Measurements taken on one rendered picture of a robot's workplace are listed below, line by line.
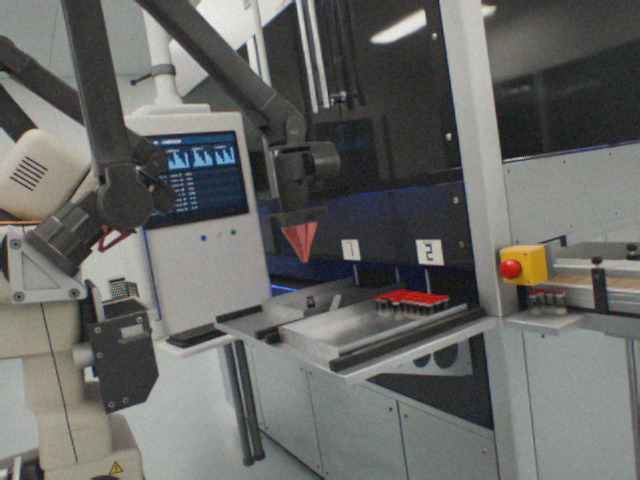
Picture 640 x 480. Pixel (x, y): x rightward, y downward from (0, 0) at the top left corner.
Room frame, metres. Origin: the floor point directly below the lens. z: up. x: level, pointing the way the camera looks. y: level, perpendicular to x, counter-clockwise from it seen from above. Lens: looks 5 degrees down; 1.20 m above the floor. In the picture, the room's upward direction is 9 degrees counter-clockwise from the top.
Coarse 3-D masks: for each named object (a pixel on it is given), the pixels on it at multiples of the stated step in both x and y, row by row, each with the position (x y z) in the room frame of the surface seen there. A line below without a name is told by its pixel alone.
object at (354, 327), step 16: (352, 304) 1.24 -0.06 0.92; (368, 304) 1.26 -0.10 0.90; (464, 304) 1.08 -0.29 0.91; (304, 320) 1.17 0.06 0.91; (320, 320) 1.19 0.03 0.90; (336, 320) 1.21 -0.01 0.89; (352, 320) 1.22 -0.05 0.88; (368, 320) 1.19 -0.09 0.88; (384, 320) 1.17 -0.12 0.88; (400, 320) 1.15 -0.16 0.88; (416, 320) 1.01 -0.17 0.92; (432, 320) 1.03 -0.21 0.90; (288, 336) 1.10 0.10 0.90; (304, 336) 1.03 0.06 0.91; (320, 336) 1.12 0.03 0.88; (336, 336) 1.10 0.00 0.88; (352, 336) 1.08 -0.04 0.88; (368, 336) 1.06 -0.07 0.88; (384, 336) 0.97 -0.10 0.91; (320, 352) 0.98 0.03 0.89; (336, 352) 0.92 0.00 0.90; (352, 352) 0.93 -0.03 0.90
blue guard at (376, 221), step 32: (384, 192) 1.33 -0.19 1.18; (416, 192) 1.23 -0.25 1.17; (448, 192) 1.14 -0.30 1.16; (320, 224) 1.64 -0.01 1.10; (352, 224) 1.48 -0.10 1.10; (384, 224) 1.35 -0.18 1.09; (416, 224) 1.24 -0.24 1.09; (448, 224) 1.15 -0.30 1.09; (384, 256) 1.37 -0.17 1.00; (416, 256) 1.26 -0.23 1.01; (448, 256) 1.16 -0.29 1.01
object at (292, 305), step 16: (304, 288) 1.56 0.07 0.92; (320, 288) 1.59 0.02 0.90; (336, 288) 1.62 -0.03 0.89; (352, 288) 1.61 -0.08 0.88; (368, 288) 1.57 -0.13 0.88; (384, 288) 1.40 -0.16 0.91; (400, 288) 1.42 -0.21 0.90; (272, 304) 1.42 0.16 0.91; (288, 304) 1.52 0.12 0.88; (304, 304) 1.48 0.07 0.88; (320, 304) 1.45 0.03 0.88
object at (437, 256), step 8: (416, 240) 1.25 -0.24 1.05; (424, 240) 1.22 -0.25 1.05; (432, 240) 1.20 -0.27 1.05; (440, 240) 1.17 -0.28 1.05; (424, 248) 1.22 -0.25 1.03; (432, 248) 1.20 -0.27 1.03; (440, 248) 1.18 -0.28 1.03; (424, 256) 1.23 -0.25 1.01; (432, 256) 1.20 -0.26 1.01; (440, 256) 1.18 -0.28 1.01; (432, 264) 1.21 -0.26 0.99; (440, 264) 1.18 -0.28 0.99
